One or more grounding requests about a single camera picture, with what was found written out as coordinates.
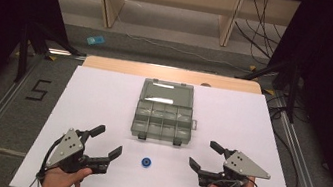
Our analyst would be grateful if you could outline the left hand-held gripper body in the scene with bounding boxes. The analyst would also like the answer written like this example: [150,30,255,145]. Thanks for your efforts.
[44,124,114,180]

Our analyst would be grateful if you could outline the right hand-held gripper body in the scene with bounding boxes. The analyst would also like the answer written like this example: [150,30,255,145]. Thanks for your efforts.
[195,145,275,187]

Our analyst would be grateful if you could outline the small blue wheel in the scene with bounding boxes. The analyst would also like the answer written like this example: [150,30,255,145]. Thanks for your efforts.
[140,155,153,170]

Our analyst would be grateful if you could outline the clear grey compartment box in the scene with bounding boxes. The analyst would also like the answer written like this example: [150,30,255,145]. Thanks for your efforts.
[129,75,205,150]

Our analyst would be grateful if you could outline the person's left hand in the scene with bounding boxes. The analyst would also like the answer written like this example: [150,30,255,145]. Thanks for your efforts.
[39,160,94,187]

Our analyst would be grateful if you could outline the white board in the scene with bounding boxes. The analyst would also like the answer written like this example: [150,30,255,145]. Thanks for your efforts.
[8,57,319,187]

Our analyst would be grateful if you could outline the wooden table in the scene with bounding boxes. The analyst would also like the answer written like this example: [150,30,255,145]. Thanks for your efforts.
[82,53,264,96]

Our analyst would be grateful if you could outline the black metal stand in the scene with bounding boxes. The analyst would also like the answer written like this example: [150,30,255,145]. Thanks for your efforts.
[229,50,306,126]
[11,18,92,94]

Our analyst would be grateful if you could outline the blue packet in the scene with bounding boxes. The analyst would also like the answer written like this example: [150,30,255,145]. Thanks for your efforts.
[85,32,107,48]

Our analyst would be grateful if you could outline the wooden shelf unit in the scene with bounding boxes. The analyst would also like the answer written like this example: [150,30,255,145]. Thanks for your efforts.
[40,0,303,59]

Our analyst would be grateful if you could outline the left hand-held gripper cable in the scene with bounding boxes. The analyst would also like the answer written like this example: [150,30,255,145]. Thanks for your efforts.
[25,129,67,187]

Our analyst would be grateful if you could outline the black floor cable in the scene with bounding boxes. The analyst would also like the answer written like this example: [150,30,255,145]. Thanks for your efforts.
[252,91,313,187]

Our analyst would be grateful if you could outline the white floor cable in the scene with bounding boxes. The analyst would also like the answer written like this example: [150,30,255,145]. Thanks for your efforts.
[109,0,262,75]

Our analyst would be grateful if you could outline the bundle of black cables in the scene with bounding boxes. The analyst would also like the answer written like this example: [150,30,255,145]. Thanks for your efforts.
[228,0,293,68]

